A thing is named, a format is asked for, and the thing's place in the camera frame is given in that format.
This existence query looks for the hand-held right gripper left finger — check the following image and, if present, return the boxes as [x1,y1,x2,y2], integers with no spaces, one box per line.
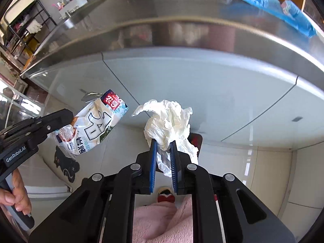
[28,139,159,243]

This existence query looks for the grey base cabinet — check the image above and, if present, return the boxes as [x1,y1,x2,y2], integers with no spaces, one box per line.
[21,47,324,152]

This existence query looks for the black bin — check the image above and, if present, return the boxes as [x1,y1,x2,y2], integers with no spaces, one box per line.
[187,132,203,164]

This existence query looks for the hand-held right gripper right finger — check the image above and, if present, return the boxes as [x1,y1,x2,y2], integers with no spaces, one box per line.
[169,141,296,243]

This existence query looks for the person's left hand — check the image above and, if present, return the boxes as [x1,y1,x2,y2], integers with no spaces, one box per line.
[0,168,33,217]

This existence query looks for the black cat floor mat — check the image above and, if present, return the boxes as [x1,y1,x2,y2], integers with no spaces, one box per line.
[52,145,80,184]

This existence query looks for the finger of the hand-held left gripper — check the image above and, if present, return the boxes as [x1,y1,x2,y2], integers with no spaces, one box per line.
[0,108,74,146]

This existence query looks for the yellow bag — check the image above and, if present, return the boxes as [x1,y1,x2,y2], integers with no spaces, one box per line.
[24,34,42,52]

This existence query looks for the black metal shelf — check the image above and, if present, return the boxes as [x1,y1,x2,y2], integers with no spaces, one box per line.
[0,0,57,64]

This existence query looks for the white tissue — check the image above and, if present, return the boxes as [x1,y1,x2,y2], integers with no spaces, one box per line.
[132,99,199,178]

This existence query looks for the person's slipper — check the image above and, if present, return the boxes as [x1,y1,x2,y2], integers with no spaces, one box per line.
[157,187,176,203]

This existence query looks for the person's pink fleece clothing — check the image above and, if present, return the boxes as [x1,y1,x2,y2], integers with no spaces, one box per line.
[133,195,194,243]

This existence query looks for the white snack packet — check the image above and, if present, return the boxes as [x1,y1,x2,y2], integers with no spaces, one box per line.
[54,89,129,159]

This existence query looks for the white gloves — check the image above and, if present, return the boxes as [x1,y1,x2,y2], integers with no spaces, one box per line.
[25,20,43,33]

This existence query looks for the white toothbrush holder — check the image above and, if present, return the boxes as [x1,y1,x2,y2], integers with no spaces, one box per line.
[59,0,88,12]

